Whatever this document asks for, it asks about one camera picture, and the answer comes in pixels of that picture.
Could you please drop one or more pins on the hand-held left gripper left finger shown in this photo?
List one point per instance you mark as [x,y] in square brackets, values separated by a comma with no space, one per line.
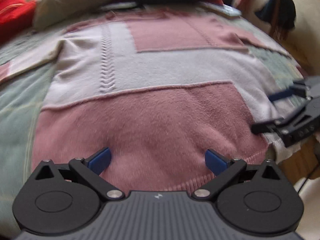
[100,160]

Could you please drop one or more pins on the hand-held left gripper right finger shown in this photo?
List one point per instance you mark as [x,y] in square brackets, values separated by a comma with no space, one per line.
[216,161]

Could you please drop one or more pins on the pink and white sweater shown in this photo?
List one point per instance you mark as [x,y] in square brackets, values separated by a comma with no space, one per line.
[162,92]

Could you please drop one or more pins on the green checked bed blanket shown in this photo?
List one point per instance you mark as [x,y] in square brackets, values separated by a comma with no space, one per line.
[17,110]

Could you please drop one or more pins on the red folded quilt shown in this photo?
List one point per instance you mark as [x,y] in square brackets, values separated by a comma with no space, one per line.
[13,12]

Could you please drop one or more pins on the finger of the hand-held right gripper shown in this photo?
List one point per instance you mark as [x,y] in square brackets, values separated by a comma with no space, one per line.
[267,127]
[282,95]

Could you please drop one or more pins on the book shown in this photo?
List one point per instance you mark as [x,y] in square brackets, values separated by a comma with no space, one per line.
[226,9]

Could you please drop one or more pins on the grey green checked pillow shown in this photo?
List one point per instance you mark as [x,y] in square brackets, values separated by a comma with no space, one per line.
[75,0]

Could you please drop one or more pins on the dark blue clothing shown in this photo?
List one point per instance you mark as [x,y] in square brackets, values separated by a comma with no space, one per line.
[277,12]

